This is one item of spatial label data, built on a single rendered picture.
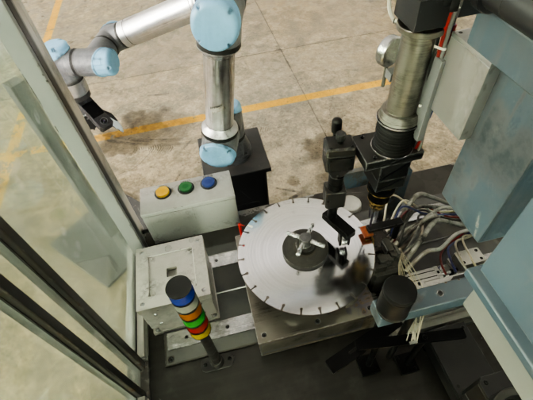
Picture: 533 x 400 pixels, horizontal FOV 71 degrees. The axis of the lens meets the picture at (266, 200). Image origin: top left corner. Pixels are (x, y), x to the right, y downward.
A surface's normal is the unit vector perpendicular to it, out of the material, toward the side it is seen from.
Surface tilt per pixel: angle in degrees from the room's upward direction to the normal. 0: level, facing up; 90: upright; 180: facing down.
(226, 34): 82
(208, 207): 90
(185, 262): 0
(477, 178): 90
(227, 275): 0
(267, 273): 0
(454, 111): 90
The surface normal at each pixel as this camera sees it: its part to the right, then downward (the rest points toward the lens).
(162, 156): -0.07, -0.64
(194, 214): 0.23, 0.73
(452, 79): -0.97, 0.22
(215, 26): -0.07, 0.68
